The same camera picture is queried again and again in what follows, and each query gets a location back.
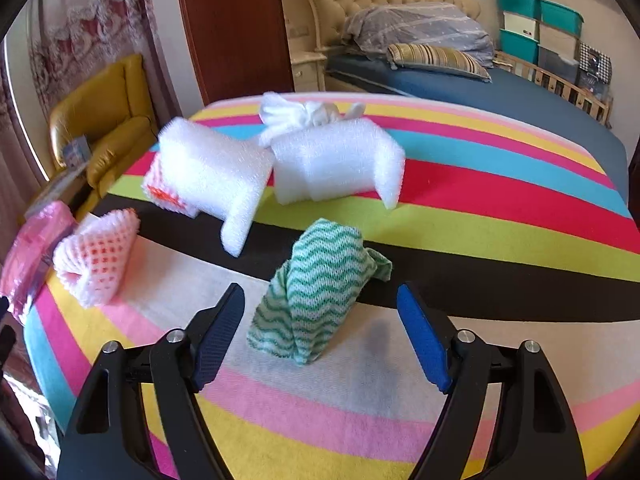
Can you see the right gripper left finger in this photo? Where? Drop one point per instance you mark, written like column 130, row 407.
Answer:
column 108, row 436

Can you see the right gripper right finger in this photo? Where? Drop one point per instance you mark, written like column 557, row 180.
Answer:
column 510, row 396

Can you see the pink foam fruit net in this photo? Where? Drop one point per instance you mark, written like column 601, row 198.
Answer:
column 91, row 262

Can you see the white foam sheet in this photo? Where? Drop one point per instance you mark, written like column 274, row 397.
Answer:
column 217, row 174
column 340, row 159

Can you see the pink trash bag bin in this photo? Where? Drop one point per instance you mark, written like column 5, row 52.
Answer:
column 30, row 257

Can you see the colourful striped bedspread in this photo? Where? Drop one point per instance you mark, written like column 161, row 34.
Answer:
column 512, row 230

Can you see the green wavy patterned cloth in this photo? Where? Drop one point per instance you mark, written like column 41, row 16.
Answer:
column 311, row 294

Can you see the red-white foam fruit net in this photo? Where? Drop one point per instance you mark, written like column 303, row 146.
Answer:
column 161, row 194

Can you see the small blue picture book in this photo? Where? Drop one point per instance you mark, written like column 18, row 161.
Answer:
column 77, row 153

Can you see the yellow leather armchair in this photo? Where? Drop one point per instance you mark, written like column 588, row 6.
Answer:
column 113, row 111

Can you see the crumpled white tissue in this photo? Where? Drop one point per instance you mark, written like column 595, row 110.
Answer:
column 281, row 116

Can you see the black white checkered bag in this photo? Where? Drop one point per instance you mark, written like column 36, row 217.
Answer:
column 595, row 71

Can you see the striped cylindrical bolster pillow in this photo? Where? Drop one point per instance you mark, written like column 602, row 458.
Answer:
column 444, row 60

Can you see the teal storage bins stack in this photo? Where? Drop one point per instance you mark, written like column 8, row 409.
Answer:
column 542, row 32

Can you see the white bedside table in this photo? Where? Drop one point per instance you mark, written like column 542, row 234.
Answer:
column 308, row 71

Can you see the pink lace curtain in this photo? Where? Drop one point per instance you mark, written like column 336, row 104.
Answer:
column 49, row 50

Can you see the grey patterned pillow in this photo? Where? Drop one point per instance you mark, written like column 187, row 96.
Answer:
column 439, row 24

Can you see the wooden crib rail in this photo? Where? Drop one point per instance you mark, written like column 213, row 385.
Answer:
column 583, row 99

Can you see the red-brown wooden door frame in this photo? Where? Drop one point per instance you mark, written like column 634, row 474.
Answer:
column 237, row 47

